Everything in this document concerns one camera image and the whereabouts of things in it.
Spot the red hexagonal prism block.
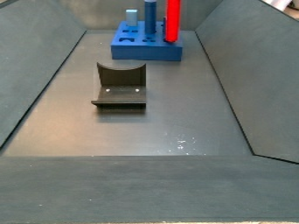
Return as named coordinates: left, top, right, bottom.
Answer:
left=164, top=0, right=181, bottom=42

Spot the blue shape-sorter base block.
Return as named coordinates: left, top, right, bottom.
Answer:
left=111, top=21, right=183, bottom=61

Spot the black curved cradle stand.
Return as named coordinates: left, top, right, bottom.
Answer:
left=90, top=64, right=145, bottom=107

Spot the light blue square peg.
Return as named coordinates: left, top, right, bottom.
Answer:
left=125, top=9, right=137, bottom=26

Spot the dark blue cylinder peg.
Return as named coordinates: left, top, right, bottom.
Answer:
left=144, top=0, right=156, bottom=34

